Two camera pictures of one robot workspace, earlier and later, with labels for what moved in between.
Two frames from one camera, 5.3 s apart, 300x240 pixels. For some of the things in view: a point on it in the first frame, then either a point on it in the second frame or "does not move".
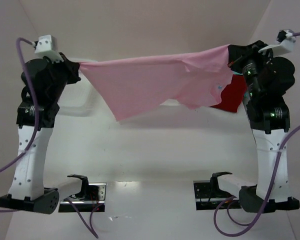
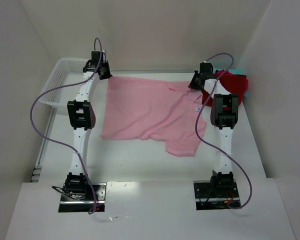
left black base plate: x=94 y=201 does not move
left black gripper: x=70 y=70 -> x=105 y=72
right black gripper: x=237 y=53 -> x=196 y=81
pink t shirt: x=194 y=77 -> x=143 y=109
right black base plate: x=209 y=196 does not move
